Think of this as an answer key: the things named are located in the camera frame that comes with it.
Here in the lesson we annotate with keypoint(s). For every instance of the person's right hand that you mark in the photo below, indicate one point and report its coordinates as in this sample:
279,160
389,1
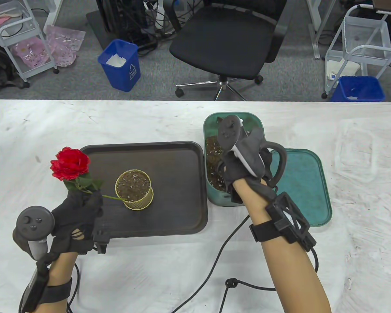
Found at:
236,169

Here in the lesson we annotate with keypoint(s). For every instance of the person's left hand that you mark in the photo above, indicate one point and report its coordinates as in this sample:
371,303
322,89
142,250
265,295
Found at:
75,214

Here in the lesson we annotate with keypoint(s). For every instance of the brown potting mix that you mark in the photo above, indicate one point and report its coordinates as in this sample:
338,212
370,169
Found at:
133,185
213,156

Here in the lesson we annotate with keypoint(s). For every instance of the red artificial rose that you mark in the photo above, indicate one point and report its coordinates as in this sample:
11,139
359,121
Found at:
70,163

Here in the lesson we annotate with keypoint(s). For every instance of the person's right forearm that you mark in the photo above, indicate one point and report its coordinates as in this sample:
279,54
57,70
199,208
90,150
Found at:
290,270

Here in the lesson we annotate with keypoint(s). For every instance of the person's left forearm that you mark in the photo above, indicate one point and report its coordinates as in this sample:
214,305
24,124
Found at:
62,269

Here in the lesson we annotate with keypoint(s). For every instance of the grey handheld controller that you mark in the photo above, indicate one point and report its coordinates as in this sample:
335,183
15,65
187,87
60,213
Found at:
32,221
231,130

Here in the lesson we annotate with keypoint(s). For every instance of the green plastic bin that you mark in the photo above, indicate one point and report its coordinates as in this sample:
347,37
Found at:
210,127

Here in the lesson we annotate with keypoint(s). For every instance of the dark brown plastic tray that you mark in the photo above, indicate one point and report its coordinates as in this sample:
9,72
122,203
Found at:
176,182

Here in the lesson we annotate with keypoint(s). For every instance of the yellow ribbed flower pot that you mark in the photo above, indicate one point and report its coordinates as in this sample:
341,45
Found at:
137,205

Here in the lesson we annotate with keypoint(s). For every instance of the green plastic bin lid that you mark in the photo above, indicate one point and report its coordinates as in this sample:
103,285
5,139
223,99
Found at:
309,192

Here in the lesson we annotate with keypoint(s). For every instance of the black office chair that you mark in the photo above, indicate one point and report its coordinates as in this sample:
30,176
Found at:
221,45

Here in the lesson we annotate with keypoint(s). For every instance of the blue waste bin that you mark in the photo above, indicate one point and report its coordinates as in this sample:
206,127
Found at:
120,73
358,89

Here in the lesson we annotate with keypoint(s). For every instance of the white crumpled paper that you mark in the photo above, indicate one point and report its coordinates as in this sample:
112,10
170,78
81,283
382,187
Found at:
115,61

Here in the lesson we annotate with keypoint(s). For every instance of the pink plastic bag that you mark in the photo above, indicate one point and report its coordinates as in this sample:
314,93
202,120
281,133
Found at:
65,45
31,52

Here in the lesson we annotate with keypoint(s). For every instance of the black floor mat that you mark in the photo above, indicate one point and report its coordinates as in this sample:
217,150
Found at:
96,29

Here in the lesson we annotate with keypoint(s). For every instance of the black computer tower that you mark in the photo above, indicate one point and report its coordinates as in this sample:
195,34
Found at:
120,16

